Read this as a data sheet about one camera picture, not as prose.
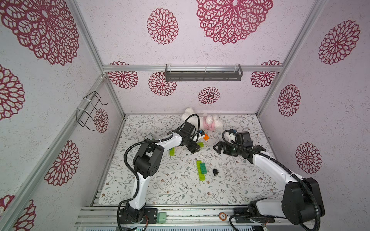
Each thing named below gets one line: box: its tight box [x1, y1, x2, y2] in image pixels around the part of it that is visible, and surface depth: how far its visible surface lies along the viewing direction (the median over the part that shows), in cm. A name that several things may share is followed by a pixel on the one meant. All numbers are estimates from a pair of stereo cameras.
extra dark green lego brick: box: [200, 163, 208, 175], surface depth 91 cm
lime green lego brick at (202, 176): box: [196, 160, 206, 181], surface depth 89 cm
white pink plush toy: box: [181, 107, 224, 131], surface depth 106 cm
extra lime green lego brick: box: [169, 147, 175, 156], surface depth 99 cm
